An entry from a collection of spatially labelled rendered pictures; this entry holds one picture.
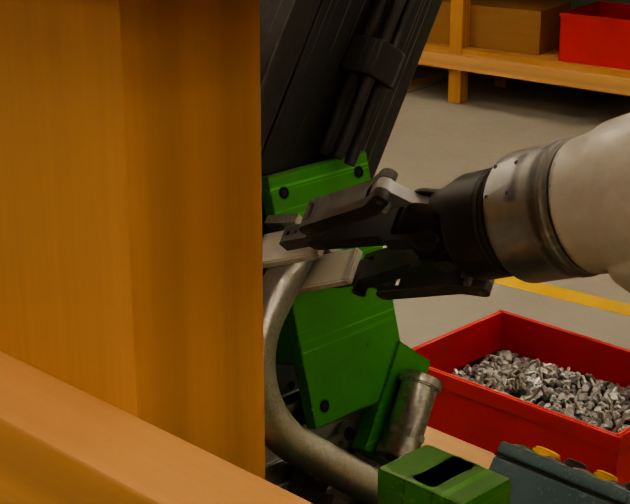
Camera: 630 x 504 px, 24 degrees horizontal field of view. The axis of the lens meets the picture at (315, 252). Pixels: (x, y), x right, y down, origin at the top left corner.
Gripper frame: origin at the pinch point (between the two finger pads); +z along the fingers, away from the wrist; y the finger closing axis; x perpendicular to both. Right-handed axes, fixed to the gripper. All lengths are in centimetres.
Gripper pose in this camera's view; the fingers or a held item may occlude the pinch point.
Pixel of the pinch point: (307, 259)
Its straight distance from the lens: 111.9
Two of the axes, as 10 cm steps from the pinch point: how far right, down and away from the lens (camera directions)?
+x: -3.1, 8.3, -4.7
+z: -7.0, 1.4, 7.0
